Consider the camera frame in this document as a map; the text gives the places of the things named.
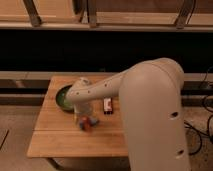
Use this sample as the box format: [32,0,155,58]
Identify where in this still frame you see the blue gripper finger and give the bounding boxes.
[78,120,84,130]
[90,117,99,126]

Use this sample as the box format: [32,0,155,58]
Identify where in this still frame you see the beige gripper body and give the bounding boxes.
[74,102,93,121]

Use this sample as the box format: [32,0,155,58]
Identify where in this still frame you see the orange red pepper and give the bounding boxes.
[82,117,91,131]

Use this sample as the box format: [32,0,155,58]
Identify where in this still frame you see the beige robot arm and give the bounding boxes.
[66,58,191,171]

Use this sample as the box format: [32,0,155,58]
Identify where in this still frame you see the green ceramic bowl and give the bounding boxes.
[55,85,74,111]

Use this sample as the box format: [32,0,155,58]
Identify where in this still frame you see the red white snack box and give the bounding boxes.
[103,98,113,114]

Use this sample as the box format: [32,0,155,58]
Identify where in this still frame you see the wooden table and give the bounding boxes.
[27,76,128,158]

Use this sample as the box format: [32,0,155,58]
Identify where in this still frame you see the black floor cables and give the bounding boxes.
[183,66,213,156]

